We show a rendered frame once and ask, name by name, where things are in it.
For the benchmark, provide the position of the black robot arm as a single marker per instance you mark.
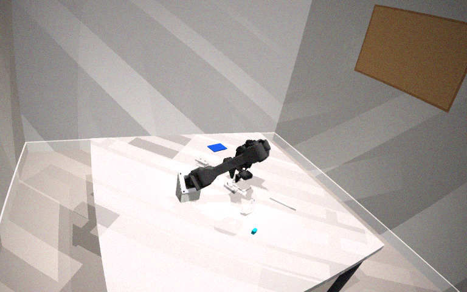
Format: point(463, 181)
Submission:
point(249, 153)

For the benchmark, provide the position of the blue flat square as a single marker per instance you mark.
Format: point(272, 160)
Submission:
point(217, 147)

